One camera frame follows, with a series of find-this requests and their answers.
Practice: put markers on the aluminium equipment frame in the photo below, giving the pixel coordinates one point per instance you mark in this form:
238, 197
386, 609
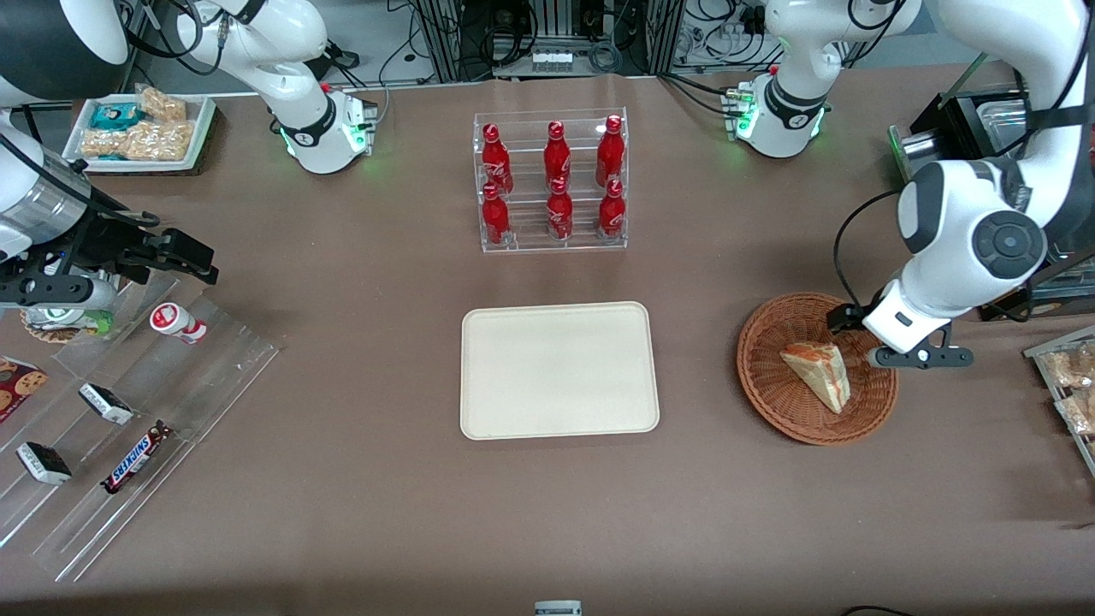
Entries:
446, 38

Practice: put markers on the clear bagged pastry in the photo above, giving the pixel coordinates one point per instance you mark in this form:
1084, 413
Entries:
1080, 411
1074, 366

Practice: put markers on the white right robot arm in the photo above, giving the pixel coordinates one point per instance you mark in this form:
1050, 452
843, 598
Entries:
291, 51

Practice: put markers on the white power strip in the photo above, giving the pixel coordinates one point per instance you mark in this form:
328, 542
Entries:
731, 31
552, 60

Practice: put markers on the white snack tray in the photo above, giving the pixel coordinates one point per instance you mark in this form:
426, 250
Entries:
202, 128

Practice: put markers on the white labelled device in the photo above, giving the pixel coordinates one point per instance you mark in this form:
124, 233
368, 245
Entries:
558, 609

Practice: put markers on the grey right wrist housing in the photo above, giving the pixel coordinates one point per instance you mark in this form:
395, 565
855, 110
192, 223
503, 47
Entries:
60, 293

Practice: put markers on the teal snack pack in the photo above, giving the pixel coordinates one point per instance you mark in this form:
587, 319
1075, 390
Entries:
115, 114

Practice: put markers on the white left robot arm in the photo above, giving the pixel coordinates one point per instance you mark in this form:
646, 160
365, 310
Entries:
958, 248

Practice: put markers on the triangular sandwich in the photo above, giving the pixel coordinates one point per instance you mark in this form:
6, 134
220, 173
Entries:
821, 372

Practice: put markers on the brown Snickers bar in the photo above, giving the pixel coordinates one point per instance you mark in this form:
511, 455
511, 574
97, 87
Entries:
135, 458

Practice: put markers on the large rice cracker pack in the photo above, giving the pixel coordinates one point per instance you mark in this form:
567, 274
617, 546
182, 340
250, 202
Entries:
162, 141

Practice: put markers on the black food warmer appliance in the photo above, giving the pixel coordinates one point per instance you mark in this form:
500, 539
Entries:
941, 120

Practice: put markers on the red cola bottle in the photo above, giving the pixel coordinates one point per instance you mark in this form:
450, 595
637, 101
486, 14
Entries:
557, 158
494, 218
611, 214
559, 214
494, 162
610, 154

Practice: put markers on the beige rectangular tray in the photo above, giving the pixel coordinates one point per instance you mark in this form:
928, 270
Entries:
556, 368

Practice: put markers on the red cookie pack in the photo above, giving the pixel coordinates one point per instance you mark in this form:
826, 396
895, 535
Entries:
21, 385

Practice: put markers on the round brown wicker basket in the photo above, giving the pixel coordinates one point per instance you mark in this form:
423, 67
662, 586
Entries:
770, 385

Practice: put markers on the small wicker coaster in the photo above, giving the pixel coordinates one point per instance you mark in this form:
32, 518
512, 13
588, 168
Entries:
51, 329

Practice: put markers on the clear acrylic bottle rack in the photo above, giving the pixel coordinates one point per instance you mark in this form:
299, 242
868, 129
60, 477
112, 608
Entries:
528, 214

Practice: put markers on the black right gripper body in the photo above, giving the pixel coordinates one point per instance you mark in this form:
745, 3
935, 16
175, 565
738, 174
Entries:
101, 242

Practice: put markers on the clear plastic pan lid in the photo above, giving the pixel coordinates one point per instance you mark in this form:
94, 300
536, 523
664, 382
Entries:
1005, 115

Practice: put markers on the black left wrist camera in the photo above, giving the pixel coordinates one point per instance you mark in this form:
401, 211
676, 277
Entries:
847, 318

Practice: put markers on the small white yogurt bottle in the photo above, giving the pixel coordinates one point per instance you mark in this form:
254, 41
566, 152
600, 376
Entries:
171, 319

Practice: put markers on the black and white snack bar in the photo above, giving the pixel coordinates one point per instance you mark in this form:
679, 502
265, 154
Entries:
43, 463
107, 404

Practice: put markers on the clear bag of crackers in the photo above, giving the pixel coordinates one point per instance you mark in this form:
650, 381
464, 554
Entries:
103, 143

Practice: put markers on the clear acrylic stepped shelf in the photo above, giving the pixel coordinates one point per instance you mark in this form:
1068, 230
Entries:
214, 376

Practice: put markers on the small green item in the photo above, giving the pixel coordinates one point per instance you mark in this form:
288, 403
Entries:
101, 323

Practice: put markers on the small rice cracker pack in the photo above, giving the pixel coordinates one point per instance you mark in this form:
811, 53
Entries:
162, 104

